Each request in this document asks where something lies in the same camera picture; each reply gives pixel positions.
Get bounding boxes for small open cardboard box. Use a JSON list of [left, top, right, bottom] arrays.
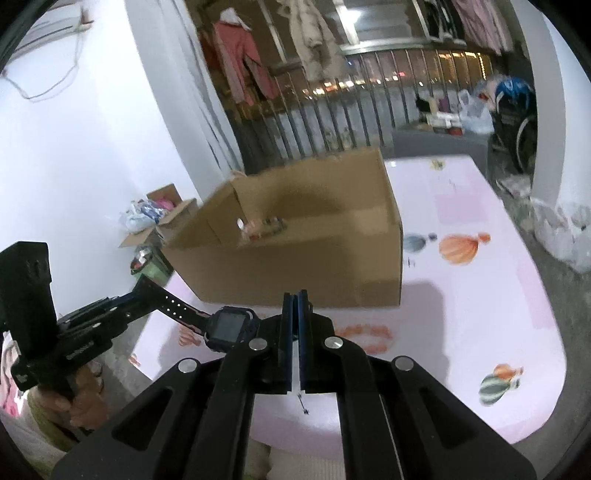
[[119, 184, 199, 248]]

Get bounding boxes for colourful bead bracelet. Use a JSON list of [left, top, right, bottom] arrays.
[[240, 217, 286, 241]]

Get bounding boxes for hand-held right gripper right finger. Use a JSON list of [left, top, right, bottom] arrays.
[[298, 288, 539, 480]]

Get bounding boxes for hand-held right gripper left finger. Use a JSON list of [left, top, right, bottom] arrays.
[[51, 291, 296, 480]]

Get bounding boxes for white wall cable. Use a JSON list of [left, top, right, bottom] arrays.
[[4, 30, 83, 101]]

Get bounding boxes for metal balcony railing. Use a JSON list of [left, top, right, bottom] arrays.
[[231, 37, 495, 172]]

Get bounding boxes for knotted white plastic bag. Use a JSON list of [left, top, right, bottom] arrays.
[[121, 199, 160, 232]]

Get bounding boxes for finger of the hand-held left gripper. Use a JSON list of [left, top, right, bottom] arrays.
[[58, 279, 157, 333], [62, 307, 141, 367]]

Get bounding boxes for large cardboard box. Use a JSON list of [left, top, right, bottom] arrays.
[[161, 147, 404, 309]]

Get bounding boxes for white plastic shopping bag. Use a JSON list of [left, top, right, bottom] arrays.
[[457, 90, 496, 134]]

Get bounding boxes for person's left hand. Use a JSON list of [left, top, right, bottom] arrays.
[[28, 364, 112, 435]]

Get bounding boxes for hanging pink garment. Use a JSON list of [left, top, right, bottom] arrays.
[[210, 9, 280, 107]]

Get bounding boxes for hanging pale pink clothes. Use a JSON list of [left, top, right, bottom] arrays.
[[450, 0, 514, 54]]

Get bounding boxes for hanging dark garment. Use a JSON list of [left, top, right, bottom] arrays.
[[422, 0, 465, 41]]

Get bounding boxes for hanging beige coat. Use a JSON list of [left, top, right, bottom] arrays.
[[277, 0, 347, 81]]

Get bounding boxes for crumpled white plastic bag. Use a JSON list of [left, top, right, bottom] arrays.
[[530, 198, 591, 274]]

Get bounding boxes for grey low cabinet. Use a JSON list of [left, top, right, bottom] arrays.
[[392, 122, 490, 161]]

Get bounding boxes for black digital wristwatch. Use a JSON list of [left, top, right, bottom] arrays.
[[136, 277, 266, 354]]

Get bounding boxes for green round tin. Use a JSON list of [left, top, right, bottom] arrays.
[[131, 247, 174, 288]]

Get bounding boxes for wheelchair with blue bag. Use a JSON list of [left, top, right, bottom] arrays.
[[489, 78, 539, 175]]

